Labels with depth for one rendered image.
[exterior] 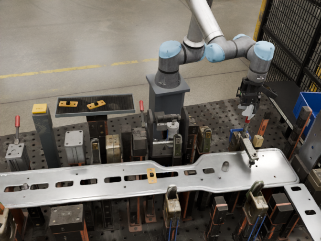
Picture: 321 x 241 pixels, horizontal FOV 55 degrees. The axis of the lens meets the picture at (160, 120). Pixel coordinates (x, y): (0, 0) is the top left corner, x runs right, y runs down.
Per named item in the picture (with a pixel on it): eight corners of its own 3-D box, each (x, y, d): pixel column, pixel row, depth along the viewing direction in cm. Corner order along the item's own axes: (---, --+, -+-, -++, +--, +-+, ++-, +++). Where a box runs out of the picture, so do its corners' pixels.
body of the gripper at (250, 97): (235, 97, 137) (240, 74, 130) (253, 96, 139) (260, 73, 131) (241, 107, 132) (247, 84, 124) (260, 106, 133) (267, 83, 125)
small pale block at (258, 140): (240, 186, 171) (257, 139, 148) (238, 181, 174) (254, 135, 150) (246, 186, 172) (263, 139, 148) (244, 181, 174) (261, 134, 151)
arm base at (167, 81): (151, 76, 180) (151, 61, 173) (175, 73, 184) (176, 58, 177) (158, 90, 169) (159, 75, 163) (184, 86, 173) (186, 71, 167)
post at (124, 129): (123, 186, 168) (121, 132, 142) (123, 179, 171) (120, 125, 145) (132, 185, 168) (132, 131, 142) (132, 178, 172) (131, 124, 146)
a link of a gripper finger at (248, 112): (238, 120, 140) (241, 102, 135) (250, 119, 141) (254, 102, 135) (240, 124, 137) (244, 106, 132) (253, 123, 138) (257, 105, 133)
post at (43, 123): (48, 177, 169) (30, 116, 141) (49, 167, 175) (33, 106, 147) (62, 176, 171) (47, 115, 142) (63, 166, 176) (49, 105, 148)
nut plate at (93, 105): (89, 109, 144) (89, 107, 143) (86, 105, 146) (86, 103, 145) (106, 104, 147) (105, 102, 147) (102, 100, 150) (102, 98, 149)
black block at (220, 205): (205, 251, 142) (216, 215, 123) (199, 230, 150) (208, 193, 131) (222, 248, 143) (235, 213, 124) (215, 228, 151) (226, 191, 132)
